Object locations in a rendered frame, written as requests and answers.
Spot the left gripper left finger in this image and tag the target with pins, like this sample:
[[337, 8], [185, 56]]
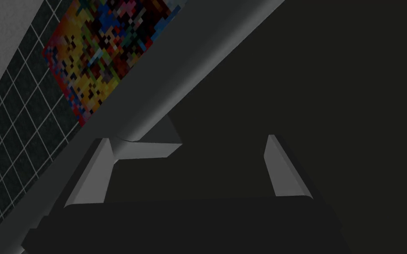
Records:
[[92, 180]]

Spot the colourful pixel pattern wall picture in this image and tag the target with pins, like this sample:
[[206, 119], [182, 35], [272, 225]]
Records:
[[101, 49]]

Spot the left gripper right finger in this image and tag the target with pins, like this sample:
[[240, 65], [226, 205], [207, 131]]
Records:
[[285, 176]]

